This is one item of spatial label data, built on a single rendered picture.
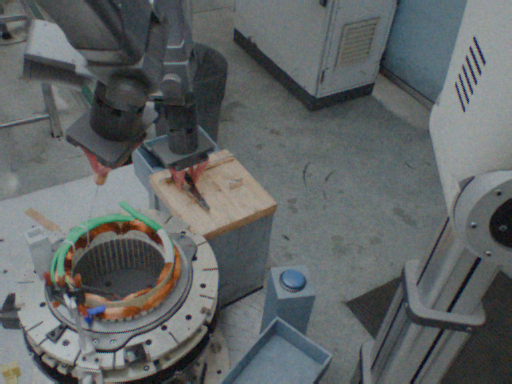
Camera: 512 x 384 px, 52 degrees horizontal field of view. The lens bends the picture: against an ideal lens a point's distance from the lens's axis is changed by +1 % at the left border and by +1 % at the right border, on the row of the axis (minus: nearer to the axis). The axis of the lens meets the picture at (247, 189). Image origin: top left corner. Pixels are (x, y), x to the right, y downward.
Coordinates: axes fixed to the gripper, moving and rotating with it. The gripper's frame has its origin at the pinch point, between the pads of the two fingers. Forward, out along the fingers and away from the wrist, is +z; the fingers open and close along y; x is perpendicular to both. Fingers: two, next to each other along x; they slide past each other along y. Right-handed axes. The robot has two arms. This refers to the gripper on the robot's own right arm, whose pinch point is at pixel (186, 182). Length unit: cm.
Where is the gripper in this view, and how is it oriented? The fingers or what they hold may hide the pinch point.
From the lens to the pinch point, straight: 105.9
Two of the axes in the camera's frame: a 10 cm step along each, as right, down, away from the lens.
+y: -8.3, 3.6, -4.3
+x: 5.5, 5.6, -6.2
